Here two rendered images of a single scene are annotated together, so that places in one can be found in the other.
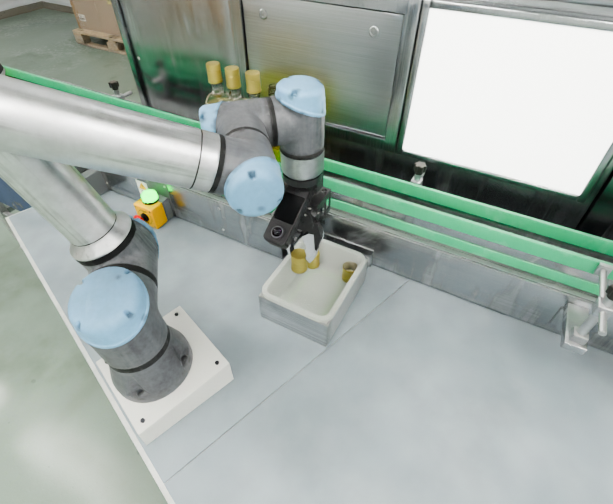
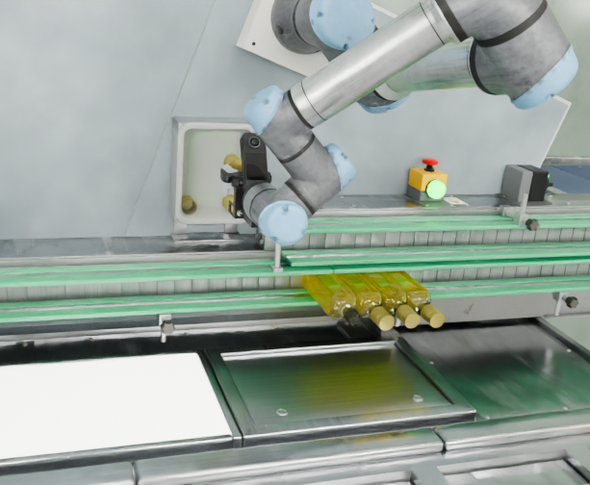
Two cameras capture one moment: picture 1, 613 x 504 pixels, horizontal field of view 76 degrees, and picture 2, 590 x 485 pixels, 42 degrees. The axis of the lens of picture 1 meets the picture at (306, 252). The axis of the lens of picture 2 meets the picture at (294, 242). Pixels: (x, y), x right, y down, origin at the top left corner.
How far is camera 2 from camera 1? 0.92 m
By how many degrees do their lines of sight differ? 21
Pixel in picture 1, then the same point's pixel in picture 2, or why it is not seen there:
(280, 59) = (377, 376)
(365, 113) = (254, 366)
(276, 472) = not seen: outside the picture
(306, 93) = (275, 213)
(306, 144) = (262, 197)
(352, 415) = (120, 62)
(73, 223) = not seen: hidden behind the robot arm
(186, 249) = (365, 158)
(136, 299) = (322, 27)
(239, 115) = (315, 166)
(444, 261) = (99, 251)
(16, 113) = (398, 28)
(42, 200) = not seen: hidden behind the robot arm
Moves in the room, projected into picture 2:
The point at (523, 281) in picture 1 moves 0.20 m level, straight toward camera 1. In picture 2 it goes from (16, 257) to (35, 163)
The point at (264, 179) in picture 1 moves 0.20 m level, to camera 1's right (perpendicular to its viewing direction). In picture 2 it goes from (257, 105) to (144, 162)
